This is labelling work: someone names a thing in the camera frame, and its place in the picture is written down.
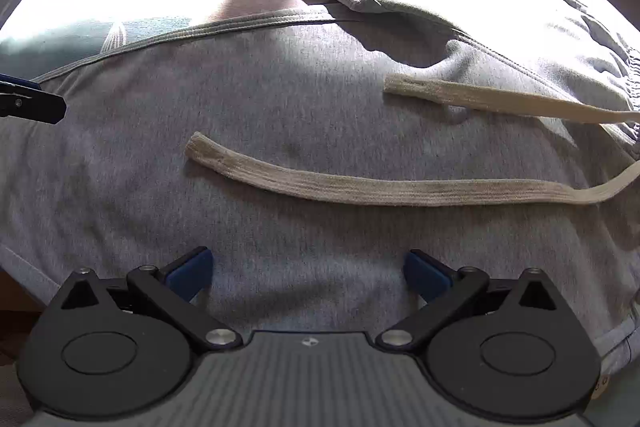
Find grey sweatpants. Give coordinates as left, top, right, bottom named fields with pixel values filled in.
left=0, top=0, right=640, bottom=375

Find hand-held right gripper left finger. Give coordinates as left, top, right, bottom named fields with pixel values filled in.
left=60, top=246, right=243, bottom=353

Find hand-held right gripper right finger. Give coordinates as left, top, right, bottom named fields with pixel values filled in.
left=375, top=249, right=558, bottom=350

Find beige pants drawstring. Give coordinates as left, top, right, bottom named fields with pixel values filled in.
left=185, top=74, right=640, bottom=208

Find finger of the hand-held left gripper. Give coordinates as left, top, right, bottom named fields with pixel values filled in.
left=0, top=76, right=42, bottom=92
left=0, top=90, right=67, bottom=124

